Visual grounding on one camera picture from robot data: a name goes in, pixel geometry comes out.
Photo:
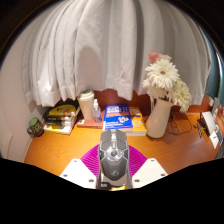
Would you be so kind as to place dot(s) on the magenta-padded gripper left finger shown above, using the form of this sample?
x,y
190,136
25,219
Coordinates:
x,y
78,173

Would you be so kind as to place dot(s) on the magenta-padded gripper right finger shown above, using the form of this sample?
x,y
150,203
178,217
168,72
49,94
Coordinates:
x,y
148,171

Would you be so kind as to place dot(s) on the grey and black computer mouse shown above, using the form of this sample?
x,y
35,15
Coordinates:
x,y
114,156

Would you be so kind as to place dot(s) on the orange and yellow book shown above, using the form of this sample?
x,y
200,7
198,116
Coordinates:
x,y
138,125

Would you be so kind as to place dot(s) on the yellow and white book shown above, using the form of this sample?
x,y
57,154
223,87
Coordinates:
x,y
58,129

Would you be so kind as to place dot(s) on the red-brown book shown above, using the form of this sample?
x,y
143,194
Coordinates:
x,y
88,124

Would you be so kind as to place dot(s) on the white ceramic vase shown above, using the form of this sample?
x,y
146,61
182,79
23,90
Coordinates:
x,y
158,120

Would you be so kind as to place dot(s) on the clear sanitizer bottle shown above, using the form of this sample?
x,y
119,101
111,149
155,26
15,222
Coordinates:
x,y
96,113

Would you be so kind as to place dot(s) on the green and black mug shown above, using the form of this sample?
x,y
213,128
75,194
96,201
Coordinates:
x,y
36,126

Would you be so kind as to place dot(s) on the blue book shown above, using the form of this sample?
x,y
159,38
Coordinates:
x,y
117,116

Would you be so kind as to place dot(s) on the yellow and black book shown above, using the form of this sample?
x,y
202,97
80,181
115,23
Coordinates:
x,y
63,110

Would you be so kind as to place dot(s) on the cream travel tumbler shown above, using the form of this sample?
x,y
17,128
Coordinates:
x,y
86,105

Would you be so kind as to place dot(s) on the white paper sheet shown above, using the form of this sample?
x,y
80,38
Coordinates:
x,y
214,140

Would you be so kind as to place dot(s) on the silver laptop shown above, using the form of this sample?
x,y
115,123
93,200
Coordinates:
x,y
209,121

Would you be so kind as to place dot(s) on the white flower bouquet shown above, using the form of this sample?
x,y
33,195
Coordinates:
x,y
163,76

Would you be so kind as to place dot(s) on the white curtain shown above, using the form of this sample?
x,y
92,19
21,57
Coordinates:
x,y
110,43

